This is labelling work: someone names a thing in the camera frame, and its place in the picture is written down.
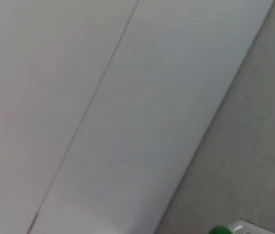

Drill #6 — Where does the green capped white bottle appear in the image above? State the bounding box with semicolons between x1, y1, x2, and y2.
208;219;271;234

